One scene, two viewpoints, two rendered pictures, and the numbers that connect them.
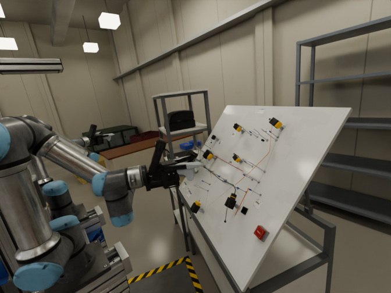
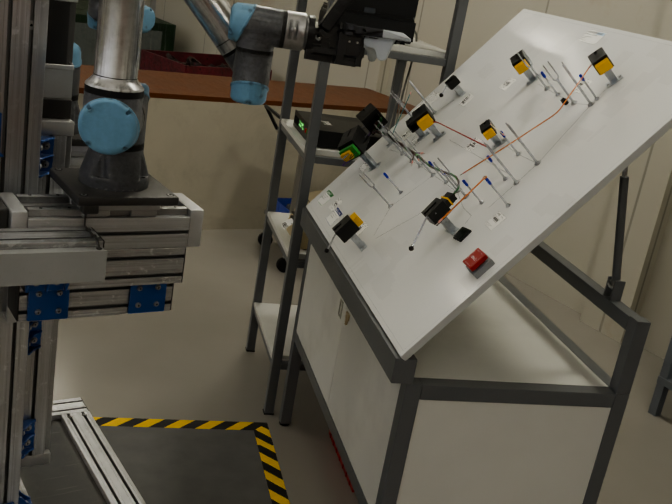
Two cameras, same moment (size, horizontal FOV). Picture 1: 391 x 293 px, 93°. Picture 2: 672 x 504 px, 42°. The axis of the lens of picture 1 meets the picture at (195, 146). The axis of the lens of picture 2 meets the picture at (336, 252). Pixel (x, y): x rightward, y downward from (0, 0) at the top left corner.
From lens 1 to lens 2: 121 cm
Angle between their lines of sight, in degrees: 3
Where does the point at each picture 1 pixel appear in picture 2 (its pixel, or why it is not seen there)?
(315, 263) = (577, 391)
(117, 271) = (176, 227)
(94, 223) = not seen: hidden behind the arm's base
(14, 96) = not seen: outside the picture
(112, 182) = (262, 20)
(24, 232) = (119, 47)
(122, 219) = (253, 89)
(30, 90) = not seen: outside the picture
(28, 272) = (106, 109)
